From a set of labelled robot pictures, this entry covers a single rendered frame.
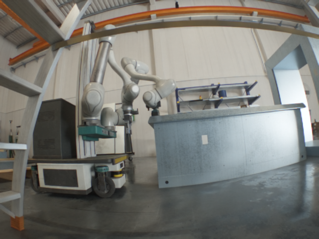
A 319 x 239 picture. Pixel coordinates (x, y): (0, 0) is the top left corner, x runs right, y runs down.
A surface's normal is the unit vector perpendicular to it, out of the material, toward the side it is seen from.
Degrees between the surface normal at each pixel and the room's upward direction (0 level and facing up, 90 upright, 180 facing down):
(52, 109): 90
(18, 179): 92
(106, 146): 78
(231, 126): 90
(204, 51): 90
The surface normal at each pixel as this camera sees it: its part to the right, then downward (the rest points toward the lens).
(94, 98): 0.42, -0.07
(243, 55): -0.11, -0.14
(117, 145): -0.07, -0.35
